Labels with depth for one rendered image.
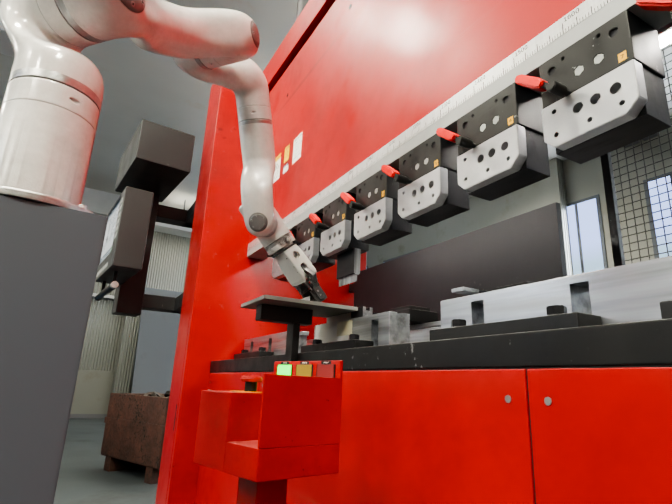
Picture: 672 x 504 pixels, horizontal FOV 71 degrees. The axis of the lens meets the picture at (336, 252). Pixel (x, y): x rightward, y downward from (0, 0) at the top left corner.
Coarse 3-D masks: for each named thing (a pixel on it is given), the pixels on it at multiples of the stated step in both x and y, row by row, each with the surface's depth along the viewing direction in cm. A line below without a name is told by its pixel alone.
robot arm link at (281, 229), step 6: (240, 210) 125; (276, 216) 123; (282, 222) 126; (276, 228) 123; (282, 228) 125; (270, 234) 123; (276, 234) 123; (282, 234) 124; (264, 240) 124; (270, 240) 123; (276, 240) 125; (264, 246) 125
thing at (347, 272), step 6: (348, 252) 135; (354, 252) 132; (360, 252) 133; (342, 258) 138; (348, 258) 134; (354, 258) 131; (342, 264) 137; (348, 264) 134; (354, 264) 131; (342, 270) 136; (348, 270) 133; (354, 270) 131; (342, 276) 136; (348, 276) 134; (354, 276) 132; (342, 282) 137; (348, 282) 134
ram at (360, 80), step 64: (384, 0) 136; (448, 0) 108; (512, 0) 89; (576, 0) 76; (320, 64) 172; (384, 64) 129; (448, 64) 103; (320, 128) 161; (384, 128) 123; (448, 128) 101; (256, 256) 210
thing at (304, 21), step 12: (312, 0) 186; (324, 0) 174; (312, 12) 184; (324, 12) 178; (300, 24) 194; (312, 24) 184; (288, 36) 206; (300, 36) 192; (288, 48) 203; (300, 48) 198; (276, 60) 217; (288, 60) 205; (264, 72) 232; (276, 72) 214
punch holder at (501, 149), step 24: (504, 96) 86; (528, 96) 86; (480, 120) 91; (504, 120) 85; (528, 120) 84; (480, 144) 89; (504, 144) 85; (528, 144) 83; (480, 168) 88; (504, 168) 83; (528, 168) 82; (480, 192) 92; (504, 192) 92
